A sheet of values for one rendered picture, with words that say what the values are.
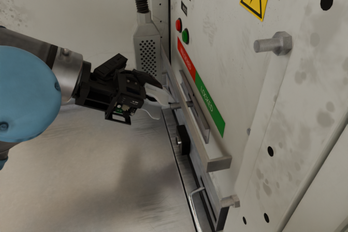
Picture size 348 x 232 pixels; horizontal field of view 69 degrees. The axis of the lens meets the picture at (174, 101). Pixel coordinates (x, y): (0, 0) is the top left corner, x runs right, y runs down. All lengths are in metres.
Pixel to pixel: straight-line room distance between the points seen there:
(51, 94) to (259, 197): 0.22
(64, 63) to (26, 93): 0.19
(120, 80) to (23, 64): 0.23
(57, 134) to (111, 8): 0.41
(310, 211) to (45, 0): 0.84
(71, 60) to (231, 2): 0.27
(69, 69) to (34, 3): 0.49
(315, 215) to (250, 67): 0.18
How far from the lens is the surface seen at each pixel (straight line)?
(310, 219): 0.19
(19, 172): 0.75
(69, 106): 0.88
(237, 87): 0.34
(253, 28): 0.30
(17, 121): 0.26
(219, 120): 0.43
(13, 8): 0.95
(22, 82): 0.28
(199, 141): 0.42
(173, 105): 0.55
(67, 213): 0.64
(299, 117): 0.17
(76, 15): 0.88
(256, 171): 0.24
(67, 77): 0.45
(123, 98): 0.46
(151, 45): 0.68
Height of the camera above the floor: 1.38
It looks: 40 degrees down
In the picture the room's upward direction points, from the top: straight up
